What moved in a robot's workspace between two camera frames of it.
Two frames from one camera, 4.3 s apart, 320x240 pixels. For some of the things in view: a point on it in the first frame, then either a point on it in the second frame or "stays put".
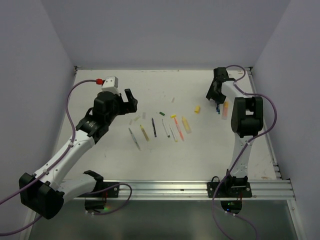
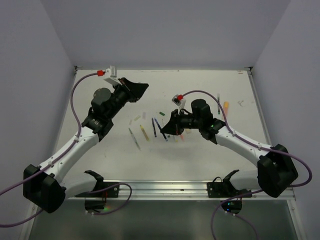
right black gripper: (220, 98) → (174, 126)
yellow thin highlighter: (144, 133) stays put
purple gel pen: (154, 128) stays put
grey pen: (134, 139) stays put
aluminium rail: (264, 190) stays put
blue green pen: (218, 109) → (159, 127)
